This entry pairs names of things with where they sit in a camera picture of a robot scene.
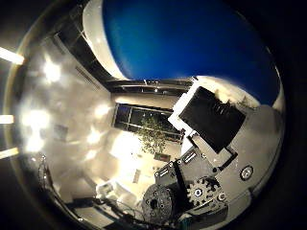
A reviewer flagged blue cloth with striped edge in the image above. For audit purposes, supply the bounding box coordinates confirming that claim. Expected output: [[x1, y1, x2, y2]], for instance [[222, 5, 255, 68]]
[[102, 0, 282, 106]]

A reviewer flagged green potted plant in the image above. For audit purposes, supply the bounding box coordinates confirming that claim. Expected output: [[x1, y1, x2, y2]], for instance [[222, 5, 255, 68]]
[[137, 115, 171, 155]]

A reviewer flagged dark framed window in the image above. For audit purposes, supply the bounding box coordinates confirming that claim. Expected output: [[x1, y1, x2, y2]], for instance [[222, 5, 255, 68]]
[[111, 103, 185, 142]]

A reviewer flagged ceiling light strip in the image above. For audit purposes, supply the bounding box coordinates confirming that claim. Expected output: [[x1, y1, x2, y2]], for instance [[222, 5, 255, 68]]
[[0, 114, 15, 125], [0, 147, 20, 160], [0, 47, 25, 66]]

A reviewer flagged black cable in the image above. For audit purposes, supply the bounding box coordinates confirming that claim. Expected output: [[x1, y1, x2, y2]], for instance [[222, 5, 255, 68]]
[[71, 195, 152, 226]]

